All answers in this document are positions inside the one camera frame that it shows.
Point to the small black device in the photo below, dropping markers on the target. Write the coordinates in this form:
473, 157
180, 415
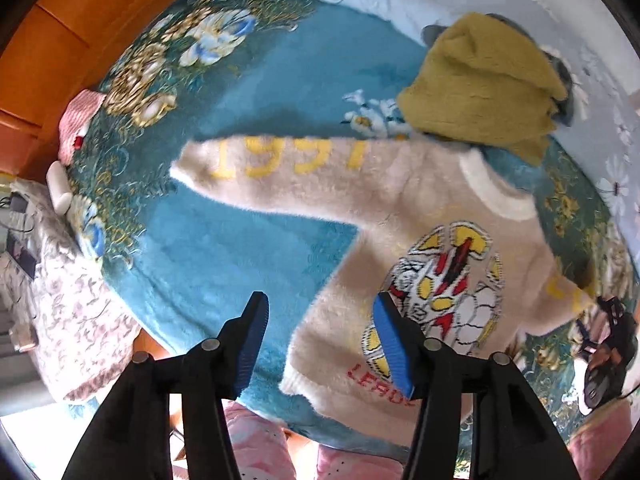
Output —
18, 203

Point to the grey garment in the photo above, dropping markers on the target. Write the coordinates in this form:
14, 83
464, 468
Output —
563, 76

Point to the pale floral quilt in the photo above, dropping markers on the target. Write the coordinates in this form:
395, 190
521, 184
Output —
70, 300

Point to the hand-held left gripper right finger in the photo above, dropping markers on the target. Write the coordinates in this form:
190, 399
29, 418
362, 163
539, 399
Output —
395, 340

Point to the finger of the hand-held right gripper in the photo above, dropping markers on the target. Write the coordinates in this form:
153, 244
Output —
611, 309

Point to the white plastic bottle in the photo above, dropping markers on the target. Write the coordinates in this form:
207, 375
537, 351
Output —
57, 180

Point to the orange wooden headboard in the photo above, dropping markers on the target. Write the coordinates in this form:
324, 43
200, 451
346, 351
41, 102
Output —
60, 35

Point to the beige fuzzy printed sweater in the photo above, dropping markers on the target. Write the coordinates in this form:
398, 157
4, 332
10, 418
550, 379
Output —
400, 210

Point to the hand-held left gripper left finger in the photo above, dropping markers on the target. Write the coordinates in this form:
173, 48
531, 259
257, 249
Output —
252, 340

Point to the dark flat device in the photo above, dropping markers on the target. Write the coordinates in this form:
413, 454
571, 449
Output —
21, 259

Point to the pink checked cloth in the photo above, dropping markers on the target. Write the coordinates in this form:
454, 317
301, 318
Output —
80, 115

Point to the teal floral blanket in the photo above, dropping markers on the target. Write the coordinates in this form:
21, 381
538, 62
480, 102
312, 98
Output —
280, 110

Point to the pink patterned cloth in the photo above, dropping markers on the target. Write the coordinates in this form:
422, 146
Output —
255, 440

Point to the mustard yellow fuzzy garment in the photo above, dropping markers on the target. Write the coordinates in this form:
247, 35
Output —
480, 85

